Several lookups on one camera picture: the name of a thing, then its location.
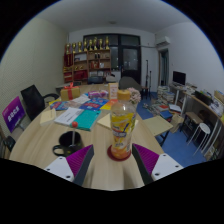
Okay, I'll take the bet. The pink flower bouquet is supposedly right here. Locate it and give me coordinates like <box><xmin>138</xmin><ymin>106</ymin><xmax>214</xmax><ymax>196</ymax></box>
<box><xmin>127</xmin><ymin>86</ymin><xmax>143</xmax><ymax>105</ymax></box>

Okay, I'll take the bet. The purple sign board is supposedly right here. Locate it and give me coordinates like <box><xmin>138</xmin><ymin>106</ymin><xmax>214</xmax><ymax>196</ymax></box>
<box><xmin>1</xmin><ymin>95</ymin><xmax>27</xmax><ymax>134</ymax></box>

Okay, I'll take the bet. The beige paper pad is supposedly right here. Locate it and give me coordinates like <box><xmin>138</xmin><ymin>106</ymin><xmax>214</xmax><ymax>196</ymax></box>
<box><xmin>96</xmin><ymin>112</ymin><xmax>140</xmax><ymax>131</ymax></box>

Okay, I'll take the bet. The white paper sheet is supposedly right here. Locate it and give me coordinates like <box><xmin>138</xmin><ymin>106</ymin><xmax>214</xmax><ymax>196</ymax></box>
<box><xmin>71</xmin><ymin>94</ymin><xmax>91</xmax><ymax>105</ymax></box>

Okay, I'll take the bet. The stack of books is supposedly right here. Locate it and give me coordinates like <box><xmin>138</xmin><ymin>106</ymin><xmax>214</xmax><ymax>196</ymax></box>
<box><xmin>156</xmin><ymin>85</ymin><xmax>177</xmax><ymax>106</ymax></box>

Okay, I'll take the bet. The white round stool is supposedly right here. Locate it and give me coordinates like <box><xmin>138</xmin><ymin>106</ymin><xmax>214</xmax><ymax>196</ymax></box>
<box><xmin>186</xmin><ymin>122</ymin><xmax>212</xmax><ymax>156</ymax></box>

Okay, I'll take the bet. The white booklet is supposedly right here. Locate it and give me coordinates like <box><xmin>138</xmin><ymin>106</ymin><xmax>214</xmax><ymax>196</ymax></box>
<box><xmin>53</xmin><ymin>106</ymin><xmax>85</xmax><ymax>127</ymax></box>

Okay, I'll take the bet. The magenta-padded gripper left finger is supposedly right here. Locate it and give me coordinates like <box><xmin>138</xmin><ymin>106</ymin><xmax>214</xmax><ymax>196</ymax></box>
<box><xmin>43</xmin><ymin>143</ymin><xmax>95</xmax><ymax>187</ymax></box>

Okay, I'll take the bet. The blue and red brochure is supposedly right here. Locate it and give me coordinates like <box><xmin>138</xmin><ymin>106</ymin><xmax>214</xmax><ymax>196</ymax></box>
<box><xmin>78</xmin><ymin>97</ymin><xmax>110</xmax><ymax>112</ymax></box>

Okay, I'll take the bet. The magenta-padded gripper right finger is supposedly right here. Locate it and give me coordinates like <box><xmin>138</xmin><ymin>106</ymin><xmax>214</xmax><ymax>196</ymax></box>
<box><xmin>131</xmin><ymin>142</ymin><xmax>184</xmax><ymax>186</ymax></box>

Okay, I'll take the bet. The teal notebook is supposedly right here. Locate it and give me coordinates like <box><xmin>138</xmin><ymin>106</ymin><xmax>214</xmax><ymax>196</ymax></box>
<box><xmin>71</xmin><ymin>108</ymin><xmax>102</xmax><ymax>132</ymax></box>

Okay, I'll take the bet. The brown wooden stool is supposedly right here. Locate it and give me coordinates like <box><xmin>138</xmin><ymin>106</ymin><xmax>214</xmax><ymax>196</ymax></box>
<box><xmin>181</xmin><ymin>111</ymin><xmax>202</xmax><ymax>135</ymax></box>

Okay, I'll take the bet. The yellow orange paper sheet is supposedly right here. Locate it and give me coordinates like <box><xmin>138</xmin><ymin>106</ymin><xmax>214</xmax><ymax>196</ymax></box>
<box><xmin>99</xmin><ymin>98</ymin><xmax>119</xmax><ymax>112</ymax></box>

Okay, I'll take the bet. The yellow-labelled drink bottle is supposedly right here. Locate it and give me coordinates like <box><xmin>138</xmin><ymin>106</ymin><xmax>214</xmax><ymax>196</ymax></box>
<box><xmin>109</xmin><ymin>88</ymin><xmax>138</xmax><ymax>161</ymax></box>

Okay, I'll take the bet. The black office chair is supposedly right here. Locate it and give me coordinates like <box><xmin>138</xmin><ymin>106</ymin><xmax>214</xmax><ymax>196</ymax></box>
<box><xmin>20</xmin><ymin>83</ymin><xmax>61</xmax><ymax>121</ymax></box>

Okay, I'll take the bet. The colourful printed brochure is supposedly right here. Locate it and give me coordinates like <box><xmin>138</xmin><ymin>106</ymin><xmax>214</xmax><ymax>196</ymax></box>
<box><xmin>48</xmin><ymin>99</ymin><xmax>75</xmax><ymax>112</ymax></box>

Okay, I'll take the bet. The black bag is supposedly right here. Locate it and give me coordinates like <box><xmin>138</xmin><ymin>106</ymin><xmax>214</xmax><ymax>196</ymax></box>
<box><xmin>87</xmin><ymin>75</ymin><xmax>105</xmax><ymax>85</ymax></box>

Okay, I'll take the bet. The red-tipped stirring stick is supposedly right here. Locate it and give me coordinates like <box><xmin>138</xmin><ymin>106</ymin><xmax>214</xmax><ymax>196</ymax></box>
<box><xmin>70</xmin><ymin>120</ymin><xmax>79</xmax><ymax>145</ymax></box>

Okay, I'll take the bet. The yellow gift box red ribbon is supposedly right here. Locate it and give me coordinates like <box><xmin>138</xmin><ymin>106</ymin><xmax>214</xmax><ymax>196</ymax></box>
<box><xmin>59</xmin><ymin>82</ymin><xmax>82</xmax><ymax>102</ymax></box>

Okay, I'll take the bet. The pink snack packet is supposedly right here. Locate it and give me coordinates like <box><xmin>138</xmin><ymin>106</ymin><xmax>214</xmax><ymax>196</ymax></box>
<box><xmin>87</xmin><ymin>89</ymin><xmax>110</xmax><ymax>100</ymax></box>

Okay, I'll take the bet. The grey chair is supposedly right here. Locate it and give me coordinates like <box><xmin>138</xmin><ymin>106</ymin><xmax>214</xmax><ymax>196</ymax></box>
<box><xmin>117</xmin><ymin>76</ymin><xmax>143</xmax><ymax>93</ymax></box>

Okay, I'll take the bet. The black mug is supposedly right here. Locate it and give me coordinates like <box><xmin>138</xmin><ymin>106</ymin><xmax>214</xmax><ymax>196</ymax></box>
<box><xmin>51</xmin><ymin>130</ymin><xmax>85</xmax><ymax>157</ymax></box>

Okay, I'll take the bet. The small beige side table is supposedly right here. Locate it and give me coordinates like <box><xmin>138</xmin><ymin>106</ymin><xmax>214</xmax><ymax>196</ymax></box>
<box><xmin>142</xmin><ymin>114</ymin><xmax>175</xmax><ymax>148</ymax></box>

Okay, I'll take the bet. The white air conditioner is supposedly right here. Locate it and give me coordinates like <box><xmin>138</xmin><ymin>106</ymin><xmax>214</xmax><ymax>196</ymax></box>
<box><xmin>154</xmin><ymin>35</ymin><xmax>172</xmax><ymax>48</ymax></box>

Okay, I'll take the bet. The orange carton box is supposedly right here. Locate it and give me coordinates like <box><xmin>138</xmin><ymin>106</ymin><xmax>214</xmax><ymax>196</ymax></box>
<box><xmin>107</xmin><ymin>82</ymin><xmax>120</xmax><ymax>101</ymax></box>

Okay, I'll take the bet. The black computer monitor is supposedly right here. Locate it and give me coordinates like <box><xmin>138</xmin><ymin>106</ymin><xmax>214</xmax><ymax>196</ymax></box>
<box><xmin>171</xmin><ymin>70</ymin><xmax>187</xmax><ymax>86</ymax></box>

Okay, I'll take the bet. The long wooden desk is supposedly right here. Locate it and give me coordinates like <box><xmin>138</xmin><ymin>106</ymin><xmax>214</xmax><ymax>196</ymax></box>
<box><xmin>180</xmin><ymin>89</ymin><xmax>224</xmax><ymax>162</ymax></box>

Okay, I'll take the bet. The black tripod stand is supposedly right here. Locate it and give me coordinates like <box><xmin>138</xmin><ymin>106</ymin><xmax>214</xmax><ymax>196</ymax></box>
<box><xmin>143</xmin><ymin>58</ymin><xmax>153</xmax><ymax>100</ymax></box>

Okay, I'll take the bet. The flat round red coaster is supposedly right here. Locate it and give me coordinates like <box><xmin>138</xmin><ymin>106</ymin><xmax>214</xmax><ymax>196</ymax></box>
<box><xmin>106</xmin><ymin>143</ymin><xmax>133</xmax><ymax>163</ymax></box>

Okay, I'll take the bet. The wooden shelf unit with trophies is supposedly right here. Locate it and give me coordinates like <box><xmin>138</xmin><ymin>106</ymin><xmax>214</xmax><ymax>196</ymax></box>
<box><xmin>62</xmin><ymin>35</ymin><xmax>112</xmax><ymax>85</ymax></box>

